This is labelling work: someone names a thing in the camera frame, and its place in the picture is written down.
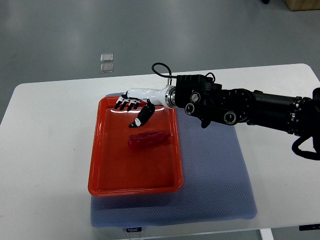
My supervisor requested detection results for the white robotic hand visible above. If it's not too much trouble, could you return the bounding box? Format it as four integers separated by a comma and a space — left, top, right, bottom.
114, 86, 177, 128

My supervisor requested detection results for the red pepper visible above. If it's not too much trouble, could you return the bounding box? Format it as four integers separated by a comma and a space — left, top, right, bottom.
127, 131, 170, 149

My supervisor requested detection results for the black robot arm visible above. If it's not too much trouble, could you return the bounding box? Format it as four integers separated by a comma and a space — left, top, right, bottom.
115, 72, 320, 144

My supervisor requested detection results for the red plastic tray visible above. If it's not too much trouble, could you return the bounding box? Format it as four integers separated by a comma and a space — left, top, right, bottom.
88, 96, 183, 197

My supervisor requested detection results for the upper floor plate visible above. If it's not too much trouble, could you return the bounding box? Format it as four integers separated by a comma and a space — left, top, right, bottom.
100, 53, 114, 63

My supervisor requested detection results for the blue grey mat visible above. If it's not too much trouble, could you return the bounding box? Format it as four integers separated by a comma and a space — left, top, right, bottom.
91, 108, 257, 228

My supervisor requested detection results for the black mat label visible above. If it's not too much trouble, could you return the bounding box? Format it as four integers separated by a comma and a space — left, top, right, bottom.
126, 227, 142, 233

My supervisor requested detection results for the white table leg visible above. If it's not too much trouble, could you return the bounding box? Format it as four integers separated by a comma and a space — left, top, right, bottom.
259, 228, 274, 240

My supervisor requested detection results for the cardboard box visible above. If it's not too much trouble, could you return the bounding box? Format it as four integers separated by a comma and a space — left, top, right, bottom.
284, 0, 320, 11

